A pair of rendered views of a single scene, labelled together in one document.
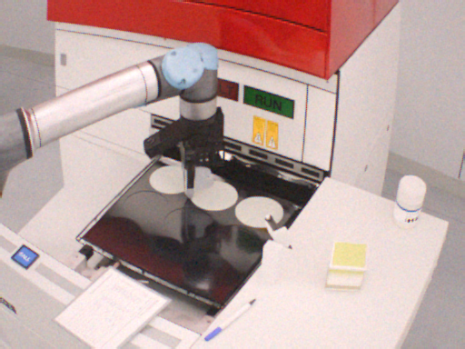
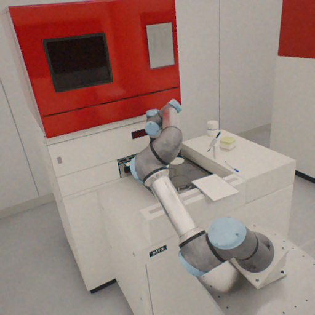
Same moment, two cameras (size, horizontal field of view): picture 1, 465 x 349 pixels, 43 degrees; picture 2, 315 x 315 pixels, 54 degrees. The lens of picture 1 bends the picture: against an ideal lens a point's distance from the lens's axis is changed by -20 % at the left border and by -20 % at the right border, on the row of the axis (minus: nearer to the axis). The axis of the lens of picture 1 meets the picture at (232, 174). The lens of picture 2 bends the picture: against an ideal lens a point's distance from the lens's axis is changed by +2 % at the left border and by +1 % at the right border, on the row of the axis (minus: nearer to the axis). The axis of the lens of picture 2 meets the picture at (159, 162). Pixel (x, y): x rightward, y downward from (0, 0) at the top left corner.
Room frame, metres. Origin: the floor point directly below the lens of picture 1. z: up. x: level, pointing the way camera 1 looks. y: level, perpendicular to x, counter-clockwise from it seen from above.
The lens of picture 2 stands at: (0.22, 1.36, 1.76)
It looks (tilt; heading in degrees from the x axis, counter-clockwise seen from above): 27 degrees down; 307
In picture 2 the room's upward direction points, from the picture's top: 6 degrees counter-clockwise
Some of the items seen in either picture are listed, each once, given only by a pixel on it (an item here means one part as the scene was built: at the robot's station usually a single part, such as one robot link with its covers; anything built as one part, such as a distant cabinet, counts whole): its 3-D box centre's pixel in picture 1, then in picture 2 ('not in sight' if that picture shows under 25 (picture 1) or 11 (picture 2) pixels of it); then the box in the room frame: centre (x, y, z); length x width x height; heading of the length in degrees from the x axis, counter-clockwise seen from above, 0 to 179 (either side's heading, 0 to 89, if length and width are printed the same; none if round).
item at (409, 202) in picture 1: (409, 202); (212, 128); (1.08, -0.38, 1.01); 0.07 x 0.07 x 0.10
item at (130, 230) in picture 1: (188, 224); (170, 172); (1.13, 0.09, 0.90); 0.34 x 0.34 x 0.01; 63
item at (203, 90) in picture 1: (196, 71); (153, 120); (1.22, 0.08, 1.21); 0.09 x 0.08 x 0.11; 122
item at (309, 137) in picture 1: (168, 100); (122, 150); (1.42, 0.16, 1.02); 0.82 x 0.03 x 0.40; 63
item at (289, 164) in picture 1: (232, 144); (150, 152); (1.33, 0.00, 0.96); 0.44 x 0.01 x 0.02; 63
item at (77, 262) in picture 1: (72, 267); not in sight; (0.96, 0.33, 0.89); 0.08 x 0.03 x 0.03; 153
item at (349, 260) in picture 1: (347, 267); (227, 143); (0.90, -0.22, 1.00); 0.07 x 0.07 x 0.07; 81
